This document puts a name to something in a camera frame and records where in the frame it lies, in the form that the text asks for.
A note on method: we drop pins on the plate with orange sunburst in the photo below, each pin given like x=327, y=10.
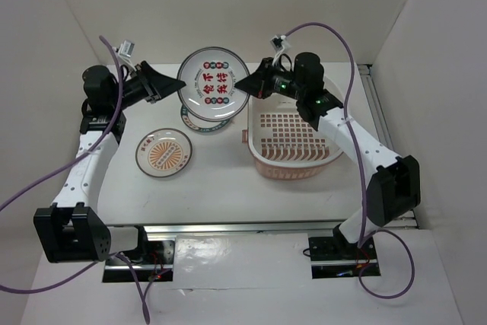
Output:
x=163, y=153

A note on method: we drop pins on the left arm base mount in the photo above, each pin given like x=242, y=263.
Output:
x=151, y=261

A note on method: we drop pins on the plate with red characters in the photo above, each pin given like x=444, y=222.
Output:
x=211, y=75

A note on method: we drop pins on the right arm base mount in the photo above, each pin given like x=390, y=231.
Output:
x=327, y=261

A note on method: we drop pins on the aluminium rail right side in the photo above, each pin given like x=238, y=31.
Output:
x=374, y=103

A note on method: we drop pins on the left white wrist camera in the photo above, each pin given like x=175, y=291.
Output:
x=125, y=49

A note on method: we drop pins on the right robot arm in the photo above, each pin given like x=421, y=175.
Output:
x=390, y=183

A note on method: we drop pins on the green rimmed white plate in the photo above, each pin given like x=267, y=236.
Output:
x=199, y=125

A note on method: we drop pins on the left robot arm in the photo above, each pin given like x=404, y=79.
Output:
x=70, y=229

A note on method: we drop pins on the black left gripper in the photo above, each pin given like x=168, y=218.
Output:
x=155, y=85

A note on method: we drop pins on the aluminium rail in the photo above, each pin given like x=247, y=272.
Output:
x=254, y=227
x=374, y=103

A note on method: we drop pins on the white and pink dish rack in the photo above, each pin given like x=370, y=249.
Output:
x=283, y=146

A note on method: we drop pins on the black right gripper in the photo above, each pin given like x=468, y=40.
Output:
x=258, y=83

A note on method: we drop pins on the aluminium rail front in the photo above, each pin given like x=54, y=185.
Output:
x=254, y=227

